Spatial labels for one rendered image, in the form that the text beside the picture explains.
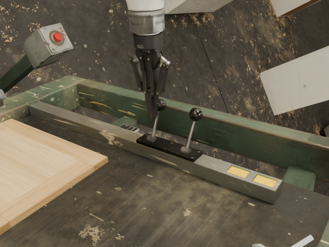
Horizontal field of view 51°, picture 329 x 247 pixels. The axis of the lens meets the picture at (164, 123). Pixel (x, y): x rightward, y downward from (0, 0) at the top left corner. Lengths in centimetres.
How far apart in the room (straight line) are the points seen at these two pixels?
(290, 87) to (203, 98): 136
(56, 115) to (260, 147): 70
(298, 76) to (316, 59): 29
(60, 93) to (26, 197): 65
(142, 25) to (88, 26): 207
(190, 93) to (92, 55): 112
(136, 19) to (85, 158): 42
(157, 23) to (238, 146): 48
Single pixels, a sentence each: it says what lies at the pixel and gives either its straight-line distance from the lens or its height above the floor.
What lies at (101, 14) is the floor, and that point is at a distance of 307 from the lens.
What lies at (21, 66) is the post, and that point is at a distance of 178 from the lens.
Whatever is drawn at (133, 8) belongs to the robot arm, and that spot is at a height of 159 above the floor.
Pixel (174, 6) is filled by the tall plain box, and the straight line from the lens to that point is 347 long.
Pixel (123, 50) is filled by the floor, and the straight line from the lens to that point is 305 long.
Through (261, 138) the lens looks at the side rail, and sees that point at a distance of 109.
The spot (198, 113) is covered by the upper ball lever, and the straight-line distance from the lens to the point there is 94.
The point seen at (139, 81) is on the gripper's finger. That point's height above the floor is 146.
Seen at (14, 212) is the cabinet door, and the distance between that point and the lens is 90.
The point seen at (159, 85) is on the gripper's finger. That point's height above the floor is 152.
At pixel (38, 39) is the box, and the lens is 154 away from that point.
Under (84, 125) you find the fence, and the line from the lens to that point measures 118.
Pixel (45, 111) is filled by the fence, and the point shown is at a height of 99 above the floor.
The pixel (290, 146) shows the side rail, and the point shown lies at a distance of 107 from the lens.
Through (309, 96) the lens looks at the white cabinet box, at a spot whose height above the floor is 51.
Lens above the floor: 214
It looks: 44 degrees down
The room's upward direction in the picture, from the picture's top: 70 degrees clockwise
